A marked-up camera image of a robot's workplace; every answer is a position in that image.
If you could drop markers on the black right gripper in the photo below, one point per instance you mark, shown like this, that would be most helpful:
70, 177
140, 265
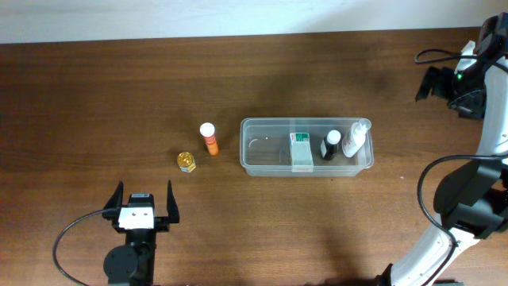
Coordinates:
473, 110

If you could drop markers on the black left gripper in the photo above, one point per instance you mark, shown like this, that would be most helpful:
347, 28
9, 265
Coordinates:
163, 224

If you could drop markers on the white spray bottle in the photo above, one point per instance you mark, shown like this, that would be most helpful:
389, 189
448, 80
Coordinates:
354, 139

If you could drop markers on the dark bottle white cap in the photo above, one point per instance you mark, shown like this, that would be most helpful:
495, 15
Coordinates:
329, 144

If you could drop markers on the white green medicine box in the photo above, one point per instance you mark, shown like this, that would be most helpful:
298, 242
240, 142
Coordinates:
301, 154

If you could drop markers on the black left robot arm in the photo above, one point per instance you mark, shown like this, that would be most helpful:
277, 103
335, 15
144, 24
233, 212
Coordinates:
133, 262

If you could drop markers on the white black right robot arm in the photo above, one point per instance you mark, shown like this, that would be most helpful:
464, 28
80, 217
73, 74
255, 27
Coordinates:
468, 207

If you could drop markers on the clear plastic container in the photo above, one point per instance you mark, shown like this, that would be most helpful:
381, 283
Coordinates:
265, 147

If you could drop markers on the small jar gold lid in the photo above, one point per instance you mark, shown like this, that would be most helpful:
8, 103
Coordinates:
186, 162

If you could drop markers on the orange tablet tube white cap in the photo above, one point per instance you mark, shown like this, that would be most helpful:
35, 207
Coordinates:
207, 130

